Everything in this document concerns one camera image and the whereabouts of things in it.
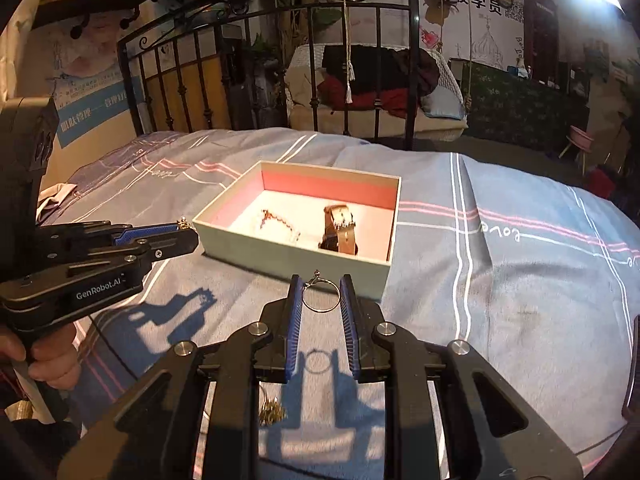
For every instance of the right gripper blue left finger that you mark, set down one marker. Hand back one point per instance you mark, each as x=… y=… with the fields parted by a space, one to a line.
x=277 y=360

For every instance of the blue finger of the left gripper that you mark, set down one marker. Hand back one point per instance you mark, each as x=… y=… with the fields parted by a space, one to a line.
x=131 y=234
x=165 y=246

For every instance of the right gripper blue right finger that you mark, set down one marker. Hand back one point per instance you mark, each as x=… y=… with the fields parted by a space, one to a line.
x=360 y=316

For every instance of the silver hoop earring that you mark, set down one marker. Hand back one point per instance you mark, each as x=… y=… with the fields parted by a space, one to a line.
x=321 y=295

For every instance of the gold flower brooch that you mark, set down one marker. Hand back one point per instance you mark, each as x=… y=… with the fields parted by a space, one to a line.
x=184 y=224

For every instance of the open white pink jewelry box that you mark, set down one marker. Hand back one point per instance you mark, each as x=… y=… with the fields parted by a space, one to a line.
x=271 y=221

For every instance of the person's left hand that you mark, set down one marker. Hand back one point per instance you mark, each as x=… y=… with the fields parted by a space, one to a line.
x=54 y=357

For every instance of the white hanging swing chair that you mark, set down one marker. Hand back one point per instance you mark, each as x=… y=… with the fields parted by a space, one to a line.
x=375 y=103

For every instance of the red and black clothes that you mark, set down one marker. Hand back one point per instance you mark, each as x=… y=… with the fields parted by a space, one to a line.
x=380 y=75

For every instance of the pink stool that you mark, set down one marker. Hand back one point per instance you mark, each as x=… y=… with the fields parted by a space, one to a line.
x=582 y=141

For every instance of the red phone booth cabinet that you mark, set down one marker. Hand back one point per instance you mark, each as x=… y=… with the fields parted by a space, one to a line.
x=541 y=39

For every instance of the beige strap wristwatch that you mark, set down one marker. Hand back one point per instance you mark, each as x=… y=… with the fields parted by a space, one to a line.
x=339 y=230

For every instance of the black iron bed frame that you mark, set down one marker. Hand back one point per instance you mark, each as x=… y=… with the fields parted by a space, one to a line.
x=222 y=63

